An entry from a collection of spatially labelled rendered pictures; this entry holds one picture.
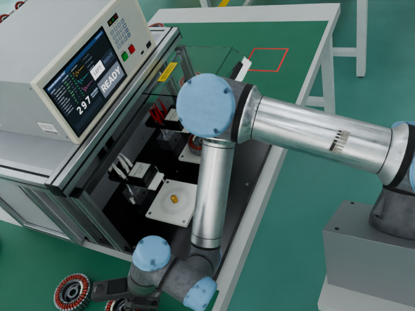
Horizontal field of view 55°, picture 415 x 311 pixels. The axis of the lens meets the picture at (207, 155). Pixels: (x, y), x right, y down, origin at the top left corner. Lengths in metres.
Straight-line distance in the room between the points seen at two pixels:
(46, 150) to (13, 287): 0.50
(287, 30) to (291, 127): 1.22
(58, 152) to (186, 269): 0.47
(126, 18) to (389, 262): 0.92
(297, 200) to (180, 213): 1.01
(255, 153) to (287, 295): 0.79
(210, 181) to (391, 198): 0.38
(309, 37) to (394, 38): 1.36
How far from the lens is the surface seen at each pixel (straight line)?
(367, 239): 0.85
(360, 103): 2.60
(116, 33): 1.18
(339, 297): 1.08
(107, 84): 1.15
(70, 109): 1.06
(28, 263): 1.46
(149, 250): 0.86
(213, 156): 0.89
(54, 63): 1.02
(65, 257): 1.39
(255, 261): 1.99
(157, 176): 1.23
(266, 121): 0.73
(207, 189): 0.91
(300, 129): 0.73
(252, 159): 1.32
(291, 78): 1.63
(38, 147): 1.17
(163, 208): 1.28
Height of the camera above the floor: 1.75
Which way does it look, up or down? 45 degrees down
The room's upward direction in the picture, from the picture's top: 22 degrees counter-clockwise
